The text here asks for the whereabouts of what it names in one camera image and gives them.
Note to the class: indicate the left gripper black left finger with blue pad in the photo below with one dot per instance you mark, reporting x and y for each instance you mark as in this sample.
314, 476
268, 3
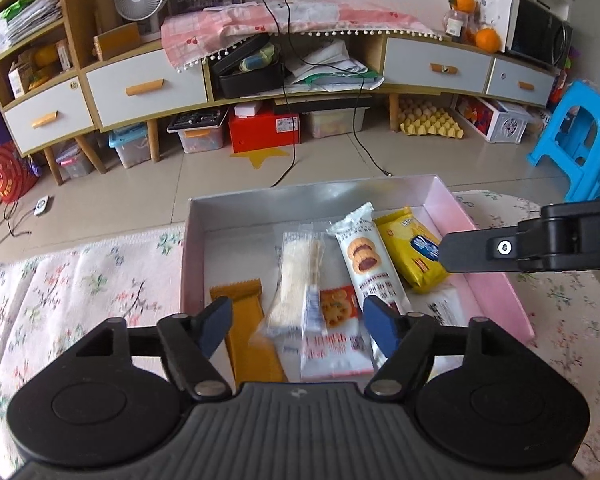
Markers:
188, 343

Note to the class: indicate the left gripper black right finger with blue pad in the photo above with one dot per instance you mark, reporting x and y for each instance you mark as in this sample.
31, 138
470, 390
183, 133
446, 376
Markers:
406, 341

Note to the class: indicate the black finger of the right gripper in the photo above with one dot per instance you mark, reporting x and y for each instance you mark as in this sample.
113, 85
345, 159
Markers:
495, 250

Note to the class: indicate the white small snack packet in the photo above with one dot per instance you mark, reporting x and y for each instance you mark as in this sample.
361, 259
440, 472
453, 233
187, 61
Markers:
442, 303

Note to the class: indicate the gold snack bar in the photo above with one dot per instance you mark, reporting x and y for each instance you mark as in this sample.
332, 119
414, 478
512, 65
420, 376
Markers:
252, 356

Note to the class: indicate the orange white biscuit packet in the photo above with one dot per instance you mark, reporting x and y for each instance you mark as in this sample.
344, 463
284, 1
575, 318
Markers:
343, 349

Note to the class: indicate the white jam cookie pack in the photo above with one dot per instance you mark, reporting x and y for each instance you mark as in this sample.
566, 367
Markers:
366, 257

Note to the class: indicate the yellow snack packet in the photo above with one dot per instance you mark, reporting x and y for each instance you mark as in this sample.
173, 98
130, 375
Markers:
413, 249

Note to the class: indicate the clear white cracker pack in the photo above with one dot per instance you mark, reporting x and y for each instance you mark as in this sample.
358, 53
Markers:
296, 307

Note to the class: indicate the blue plastic stool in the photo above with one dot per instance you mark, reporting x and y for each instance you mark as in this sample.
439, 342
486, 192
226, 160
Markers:
571, 140

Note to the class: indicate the pink cardboard box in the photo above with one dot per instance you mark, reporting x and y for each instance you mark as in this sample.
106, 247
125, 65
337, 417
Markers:
233, 238

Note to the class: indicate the white patterned box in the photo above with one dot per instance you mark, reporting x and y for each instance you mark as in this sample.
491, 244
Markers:
496, 121

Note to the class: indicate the floral tablecloth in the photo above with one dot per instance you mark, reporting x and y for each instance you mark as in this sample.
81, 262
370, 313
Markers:
49, 302

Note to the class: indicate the yellow egg tray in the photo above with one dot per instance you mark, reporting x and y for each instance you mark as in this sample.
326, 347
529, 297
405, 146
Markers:
420, 117

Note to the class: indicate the blue lid plastic bin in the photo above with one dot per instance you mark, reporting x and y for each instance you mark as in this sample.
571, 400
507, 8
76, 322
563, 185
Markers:
131, 144

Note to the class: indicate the black microwave oven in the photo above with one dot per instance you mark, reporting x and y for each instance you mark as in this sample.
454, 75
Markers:
537, 35

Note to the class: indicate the orange fruit lower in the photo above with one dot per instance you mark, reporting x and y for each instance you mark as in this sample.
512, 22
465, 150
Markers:
487, 40

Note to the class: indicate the red shoe box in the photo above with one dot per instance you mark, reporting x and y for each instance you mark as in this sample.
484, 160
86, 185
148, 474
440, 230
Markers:
263, 130

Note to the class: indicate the clear plastic bin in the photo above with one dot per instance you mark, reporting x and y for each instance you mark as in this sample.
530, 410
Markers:
325, 123

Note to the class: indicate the red round lantern bag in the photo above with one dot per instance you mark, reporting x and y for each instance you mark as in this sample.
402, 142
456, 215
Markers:
16, 175

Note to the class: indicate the black storage case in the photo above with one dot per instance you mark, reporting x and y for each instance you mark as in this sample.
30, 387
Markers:
251, 67

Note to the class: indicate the wooden tv cabinet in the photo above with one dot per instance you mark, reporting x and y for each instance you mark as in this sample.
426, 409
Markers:
178, 72

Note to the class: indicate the pink cherry cloth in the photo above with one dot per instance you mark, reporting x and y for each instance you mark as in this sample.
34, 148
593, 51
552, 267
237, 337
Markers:
196, 37

